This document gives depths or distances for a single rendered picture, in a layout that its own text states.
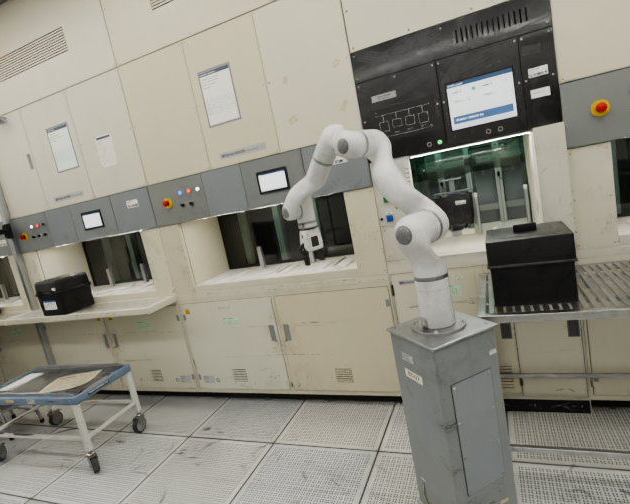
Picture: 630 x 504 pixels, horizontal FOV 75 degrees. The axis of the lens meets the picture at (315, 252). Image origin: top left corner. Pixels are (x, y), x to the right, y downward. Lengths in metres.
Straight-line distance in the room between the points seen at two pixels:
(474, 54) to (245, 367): 2.23
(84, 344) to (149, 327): 0.75
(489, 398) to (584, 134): 1.21
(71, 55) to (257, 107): 1.44
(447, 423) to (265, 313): 1.45
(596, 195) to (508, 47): 0.76
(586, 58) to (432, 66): 0.63
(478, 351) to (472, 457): 0.37
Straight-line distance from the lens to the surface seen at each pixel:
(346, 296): 2.40
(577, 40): 2.24
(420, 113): 2.19
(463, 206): 2.70
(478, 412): 1.63
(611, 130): 2.21
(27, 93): 3.79
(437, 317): 1.52
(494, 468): 1.78
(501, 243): 1.66
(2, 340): 4.76
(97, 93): 3.26
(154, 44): 2.95
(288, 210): 1.79
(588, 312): 1.66
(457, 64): 2.20
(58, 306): 3.50
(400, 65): 2.24
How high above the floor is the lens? 1.34
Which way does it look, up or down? 9 degrees down
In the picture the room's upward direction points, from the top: 11 degrees counter-clockwise
